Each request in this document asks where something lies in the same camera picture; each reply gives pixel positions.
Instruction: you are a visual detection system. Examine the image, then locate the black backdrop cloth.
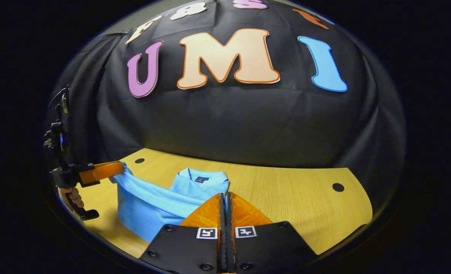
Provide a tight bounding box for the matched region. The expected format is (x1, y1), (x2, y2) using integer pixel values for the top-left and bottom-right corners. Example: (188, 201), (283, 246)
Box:
(45, 0), (406, 208)

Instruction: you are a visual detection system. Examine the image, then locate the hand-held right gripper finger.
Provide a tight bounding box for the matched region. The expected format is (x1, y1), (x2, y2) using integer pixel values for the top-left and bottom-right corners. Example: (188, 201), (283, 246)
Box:
(226, 192), (318, 274)
(140, 193), (228, 274)

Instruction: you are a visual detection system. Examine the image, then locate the light blue T-shirt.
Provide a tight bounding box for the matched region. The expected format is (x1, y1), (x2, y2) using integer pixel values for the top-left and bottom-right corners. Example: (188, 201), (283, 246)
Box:
(109, 163), (230, 243)

